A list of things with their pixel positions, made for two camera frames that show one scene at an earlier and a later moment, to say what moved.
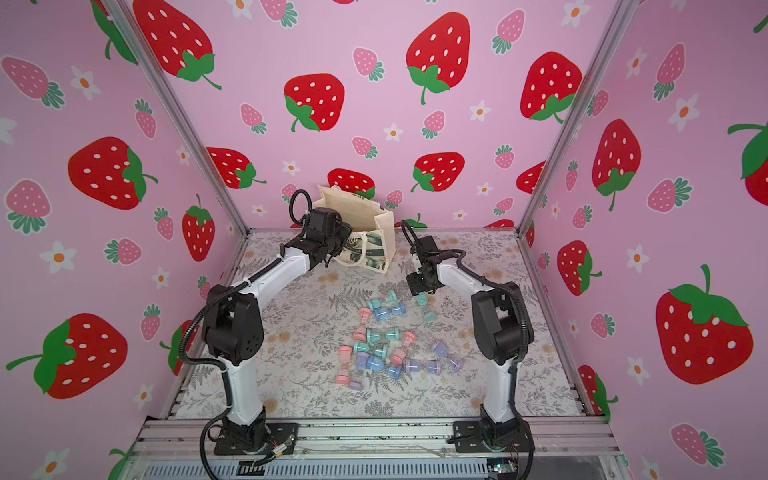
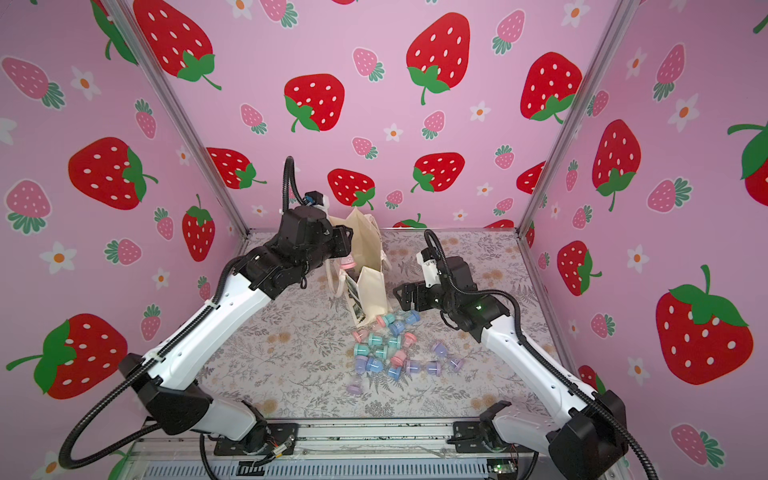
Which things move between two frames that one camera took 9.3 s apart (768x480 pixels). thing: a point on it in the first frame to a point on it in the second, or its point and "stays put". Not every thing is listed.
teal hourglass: (360, 347) stays put
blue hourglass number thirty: (375, 363) stays put
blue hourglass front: (395, 372) stays put
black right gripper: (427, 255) to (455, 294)
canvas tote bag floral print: (371, 244) to (361, 277)
